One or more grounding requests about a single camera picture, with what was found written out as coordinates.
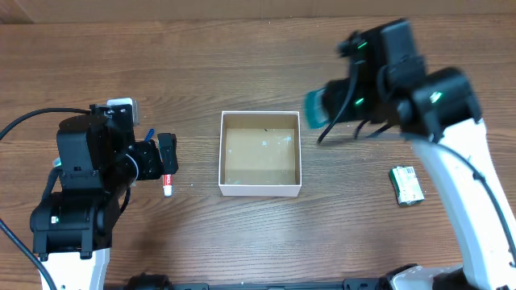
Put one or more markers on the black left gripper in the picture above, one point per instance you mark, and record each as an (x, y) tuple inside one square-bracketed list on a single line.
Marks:
[(152, 167)]

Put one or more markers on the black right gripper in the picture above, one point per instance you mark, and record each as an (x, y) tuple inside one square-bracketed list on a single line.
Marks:
[(333, 93)]

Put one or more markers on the green red toothpaste tube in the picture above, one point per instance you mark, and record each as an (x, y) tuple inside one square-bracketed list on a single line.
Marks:
[(167, 185)]

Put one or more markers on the blue mouthwash bottle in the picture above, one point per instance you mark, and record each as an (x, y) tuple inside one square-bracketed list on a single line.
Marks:
[(316, 116)]

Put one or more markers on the green white soap bar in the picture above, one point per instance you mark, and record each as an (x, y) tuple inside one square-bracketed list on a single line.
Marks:
[(406, 185)]

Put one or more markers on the blue disposable razor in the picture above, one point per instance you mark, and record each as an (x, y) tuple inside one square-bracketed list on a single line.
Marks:
[(149, 135)]

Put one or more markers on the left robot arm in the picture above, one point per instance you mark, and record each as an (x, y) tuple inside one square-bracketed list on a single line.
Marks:
[(100, 160)]

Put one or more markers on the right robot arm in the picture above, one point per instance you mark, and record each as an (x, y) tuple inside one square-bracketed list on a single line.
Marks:
[(439, 114)]

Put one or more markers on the white cardboard box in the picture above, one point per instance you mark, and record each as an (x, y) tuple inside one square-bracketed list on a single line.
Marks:
[(260, 154)]

